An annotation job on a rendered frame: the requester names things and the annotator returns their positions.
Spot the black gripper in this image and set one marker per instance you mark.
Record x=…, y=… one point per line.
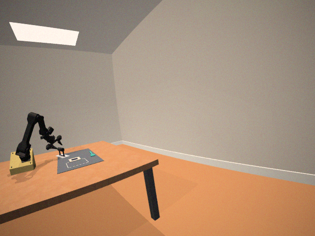
x=52, y=141

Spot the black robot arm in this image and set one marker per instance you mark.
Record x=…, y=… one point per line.
x=23, y=149

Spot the grey flat mat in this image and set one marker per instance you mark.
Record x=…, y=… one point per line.
x=65, y=165

